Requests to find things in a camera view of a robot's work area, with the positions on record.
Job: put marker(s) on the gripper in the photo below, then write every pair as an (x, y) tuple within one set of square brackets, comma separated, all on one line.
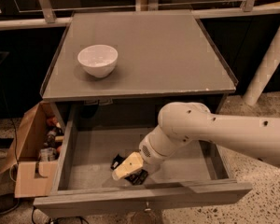
[(148, 150)]

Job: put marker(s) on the black rxbar chocolate wrapper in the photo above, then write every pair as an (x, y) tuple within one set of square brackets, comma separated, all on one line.
[(137, 178)]

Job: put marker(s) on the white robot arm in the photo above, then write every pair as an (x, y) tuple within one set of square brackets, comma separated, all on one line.
[(180, 124)]

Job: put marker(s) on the drawer pull knob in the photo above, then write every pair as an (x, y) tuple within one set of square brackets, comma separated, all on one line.
[(147, 208)]

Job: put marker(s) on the open grey wooden drawer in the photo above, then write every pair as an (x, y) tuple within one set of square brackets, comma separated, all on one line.
[(197, 175)]

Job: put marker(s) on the grey cabinet with counter top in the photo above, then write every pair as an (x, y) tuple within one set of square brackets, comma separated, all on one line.
[(161, 53)]

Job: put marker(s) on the dark bottle in box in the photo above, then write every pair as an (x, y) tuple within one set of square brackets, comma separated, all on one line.
[(51, 135)]

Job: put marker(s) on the clear jar in box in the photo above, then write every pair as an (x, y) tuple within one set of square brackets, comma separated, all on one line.
[(48, 154)]

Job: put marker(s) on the white ceramic bowl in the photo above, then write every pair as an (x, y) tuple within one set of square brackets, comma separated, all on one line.
[(98, 60)]

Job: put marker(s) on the open cardboard box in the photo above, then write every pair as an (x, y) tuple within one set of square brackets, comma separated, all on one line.
[(34, 177)]

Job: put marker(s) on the metal railing frame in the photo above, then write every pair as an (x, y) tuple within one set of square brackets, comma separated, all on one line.
[(115, 3)]

